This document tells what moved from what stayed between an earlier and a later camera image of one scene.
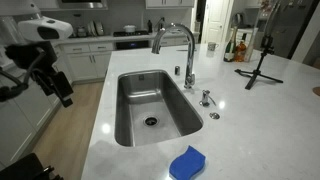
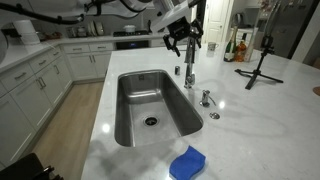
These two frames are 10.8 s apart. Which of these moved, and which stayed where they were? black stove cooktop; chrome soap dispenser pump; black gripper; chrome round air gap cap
Moved: black gripper
Stayed: black stove cooktop; chrome round air gap cap; chrome soap dispenser pump
